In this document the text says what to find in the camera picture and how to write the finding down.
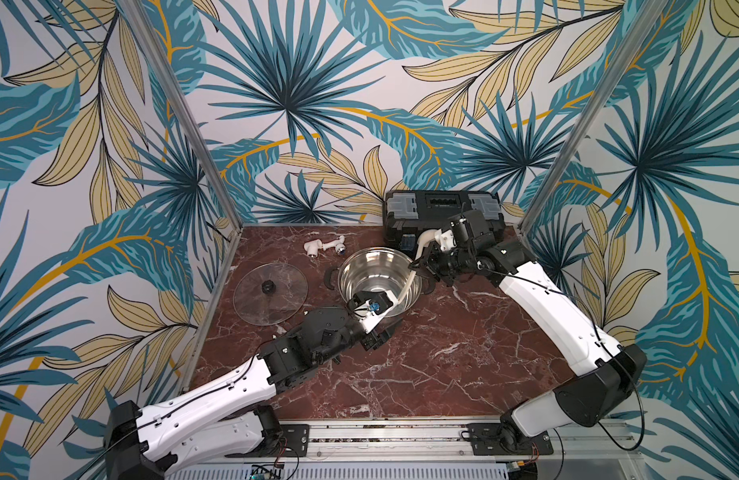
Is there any beige plastic ladle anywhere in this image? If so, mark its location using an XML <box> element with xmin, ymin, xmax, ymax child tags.
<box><xmin>352</xmin><ymin>272</ymin><xmax>419</xmax><ymax>313</ymax></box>

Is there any stainless steel pot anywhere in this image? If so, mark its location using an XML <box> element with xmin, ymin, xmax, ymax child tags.
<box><xmin>323</xmin><ymin>247</ymin><xmax>413</xmax><ymax>302</ymax></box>

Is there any glass pot lid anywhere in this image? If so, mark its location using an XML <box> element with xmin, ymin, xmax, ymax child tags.
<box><xmin>232</xmin><ymin>263</ymin><xmax>308</xmax><ymax>327</ymax></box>

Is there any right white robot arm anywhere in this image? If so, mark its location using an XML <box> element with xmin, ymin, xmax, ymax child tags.
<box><xmin>411</xmin><ymin>210</ymin><xmax>647</xmax><ymax>452</ymax></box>

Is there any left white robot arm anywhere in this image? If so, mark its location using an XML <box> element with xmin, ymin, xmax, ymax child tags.
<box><xmin>102</xmin><ymin>290</ymin><xmax>401</xmax><ymax>479</ymax></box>

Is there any black plastic toolbox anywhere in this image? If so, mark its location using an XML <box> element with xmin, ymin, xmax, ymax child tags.
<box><xmin>383</xmin><ymin>190</ymin><xmax>505</xmax><ymax>256</ymax></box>

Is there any white pipe fitting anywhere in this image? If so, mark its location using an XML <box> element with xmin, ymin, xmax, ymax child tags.
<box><xmin>303</xmin><ymin>235</ymin><xmax>346</xmax><ymax>258</ymax></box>

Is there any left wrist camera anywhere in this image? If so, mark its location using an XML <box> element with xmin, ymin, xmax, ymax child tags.
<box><xmin>354</xmin><ymin>299</ymin><xmax>387</xmax><ymax>318</ymax></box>

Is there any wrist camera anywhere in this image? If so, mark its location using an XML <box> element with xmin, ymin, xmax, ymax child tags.
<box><xmin>415</xmin><ymin>229</ymin><xmax>457</xmax><ymax>260</ymax></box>
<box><xmin>354</xmin><ymin>299</ymin><xmax>387</xmax><ymax>318</ymax></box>

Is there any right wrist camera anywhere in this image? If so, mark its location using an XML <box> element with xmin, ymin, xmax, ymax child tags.
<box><xmin>415</xmin><ymin>229</ymin><xmax>457</xmax><ymax>260</ymax></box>

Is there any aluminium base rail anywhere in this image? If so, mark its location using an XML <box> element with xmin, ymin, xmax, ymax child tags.
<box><xmin>175</xmin><ymin>417</ymin><xmax>649</xmax><ymax>479</ymax></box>

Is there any right aluminium frame post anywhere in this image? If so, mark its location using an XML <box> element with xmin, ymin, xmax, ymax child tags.
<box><xmin>515</xmin><ymin>0</ymin><xmax>669</xmax><ymax>240</ymax></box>

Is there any aluminium frame post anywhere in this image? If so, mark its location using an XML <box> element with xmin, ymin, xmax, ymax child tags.
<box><xmin>515</xmin><ymin>0</ymin><xmax>669</xmax><ymax>240</ymax></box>
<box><xmin>118</xmin><ymin>0</ymin><xmax>242</xmax><ymax>235</ymax></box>

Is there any left aluminium frame post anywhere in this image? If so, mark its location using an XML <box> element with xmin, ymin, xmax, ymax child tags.
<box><xmin>118</xmin><ymin>0</ymin><xmax>242</xmax><ymax>235</ymax></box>

